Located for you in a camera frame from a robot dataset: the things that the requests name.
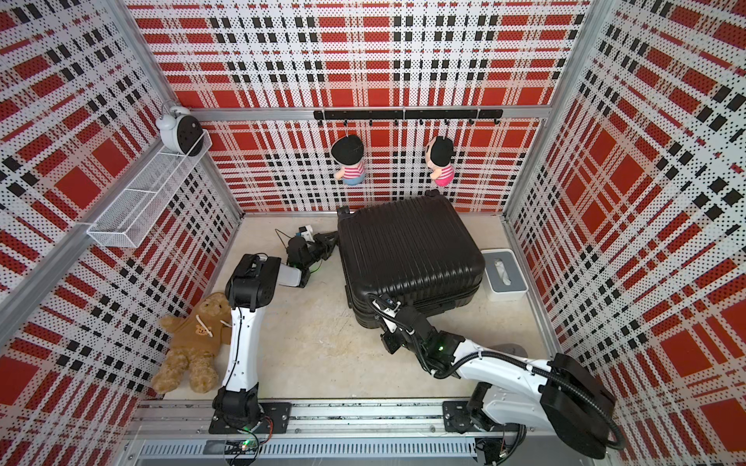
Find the white wire mesh shelf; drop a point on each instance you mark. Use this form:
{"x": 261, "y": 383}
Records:
{"x": 129, "y": 218}

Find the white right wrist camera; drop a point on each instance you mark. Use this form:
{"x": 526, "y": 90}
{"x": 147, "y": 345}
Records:
{"x": 388, "y": 316}

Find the brown teddy bear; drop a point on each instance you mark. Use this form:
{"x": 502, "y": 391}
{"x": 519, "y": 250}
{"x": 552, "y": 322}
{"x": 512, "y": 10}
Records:
{"x": 195, "y": 342}

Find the doll with pink skirt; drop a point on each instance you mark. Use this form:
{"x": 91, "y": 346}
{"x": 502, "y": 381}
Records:
{"x": 439, "y": 158}

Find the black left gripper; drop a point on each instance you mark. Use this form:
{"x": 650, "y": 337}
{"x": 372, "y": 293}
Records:
{"x": 325, "y": 242}

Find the black ribbed hard suitcase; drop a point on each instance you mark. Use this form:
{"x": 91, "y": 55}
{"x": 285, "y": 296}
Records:
{"x": 416, "y": 250}

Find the green circuit board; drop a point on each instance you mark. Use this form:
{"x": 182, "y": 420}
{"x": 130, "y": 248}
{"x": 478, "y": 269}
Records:
{"x": 250, "y": 446}

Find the white alarm clock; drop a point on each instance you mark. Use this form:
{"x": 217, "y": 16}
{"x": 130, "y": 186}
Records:
{"x": 180, "y": 131}

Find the white grey tissue box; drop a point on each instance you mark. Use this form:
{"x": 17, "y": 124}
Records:
{"x": 503, "y": 280}

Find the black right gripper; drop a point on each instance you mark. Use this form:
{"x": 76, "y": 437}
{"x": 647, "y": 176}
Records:
{"x": 390, "y": 344}

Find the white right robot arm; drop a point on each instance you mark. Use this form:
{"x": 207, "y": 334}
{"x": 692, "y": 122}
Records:
{"x": 558, "y": 393}

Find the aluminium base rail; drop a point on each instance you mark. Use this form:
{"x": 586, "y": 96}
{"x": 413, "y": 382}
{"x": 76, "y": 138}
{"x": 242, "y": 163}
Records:
{"x": 351, "y": 430}

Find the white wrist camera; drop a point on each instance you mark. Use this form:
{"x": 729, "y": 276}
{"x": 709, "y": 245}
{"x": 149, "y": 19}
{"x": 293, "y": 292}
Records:
{"x": 306, "y": 232}
{"x": 388, "y": 316}

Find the black wall hook rail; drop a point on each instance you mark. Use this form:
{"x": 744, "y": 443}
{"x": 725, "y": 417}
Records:
{"x": 408, "y": 114}

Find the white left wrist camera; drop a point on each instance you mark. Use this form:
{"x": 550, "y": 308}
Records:
{"x": 306, "y": 232}

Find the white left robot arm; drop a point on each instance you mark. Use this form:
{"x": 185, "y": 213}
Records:
{"x": 249, "y": 291}

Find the doll with blue shorts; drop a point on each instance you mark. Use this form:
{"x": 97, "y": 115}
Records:
{"x": 348, "y": 152}

